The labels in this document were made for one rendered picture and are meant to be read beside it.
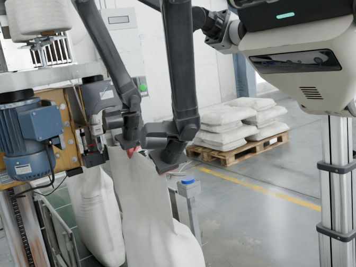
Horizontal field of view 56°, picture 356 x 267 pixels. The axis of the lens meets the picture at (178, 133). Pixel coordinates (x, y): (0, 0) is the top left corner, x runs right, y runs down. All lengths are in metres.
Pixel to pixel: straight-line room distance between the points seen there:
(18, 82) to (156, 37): 5.19
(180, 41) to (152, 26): 5.50
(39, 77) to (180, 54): 0.56
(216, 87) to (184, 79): 6.20
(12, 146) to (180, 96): 0.59
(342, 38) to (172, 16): 0.47
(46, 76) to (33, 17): 0.18
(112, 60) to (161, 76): 5.10
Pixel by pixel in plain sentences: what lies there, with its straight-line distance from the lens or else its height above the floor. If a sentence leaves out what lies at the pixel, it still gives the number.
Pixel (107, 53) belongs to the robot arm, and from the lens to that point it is 1.08.
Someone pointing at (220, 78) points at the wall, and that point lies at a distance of 7.00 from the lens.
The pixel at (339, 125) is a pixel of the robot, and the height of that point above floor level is 1.09.
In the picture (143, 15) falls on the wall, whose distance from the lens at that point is 6.12.
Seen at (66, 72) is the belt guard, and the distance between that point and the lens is 1.24.
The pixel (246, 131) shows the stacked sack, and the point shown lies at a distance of 4.21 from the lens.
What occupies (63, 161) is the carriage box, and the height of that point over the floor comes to 1.07.
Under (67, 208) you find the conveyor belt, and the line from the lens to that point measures 2.75.
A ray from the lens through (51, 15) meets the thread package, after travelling 1.14.
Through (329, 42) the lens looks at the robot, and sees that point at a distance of 0.95.
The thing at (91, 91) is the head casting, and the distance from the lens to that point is 1.36.
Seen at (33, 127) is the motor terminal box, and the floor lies 1.26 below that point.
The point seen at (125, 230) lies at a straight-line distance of 1.35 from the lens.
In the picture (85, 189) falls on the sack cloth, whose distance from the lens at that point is 1.71.
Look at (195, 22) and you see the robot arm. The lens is 1.16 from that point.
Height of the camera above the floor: 1.40
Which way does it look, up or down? 13 degrees down
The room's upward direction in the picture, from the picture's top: 8 degrees counter-clockwise
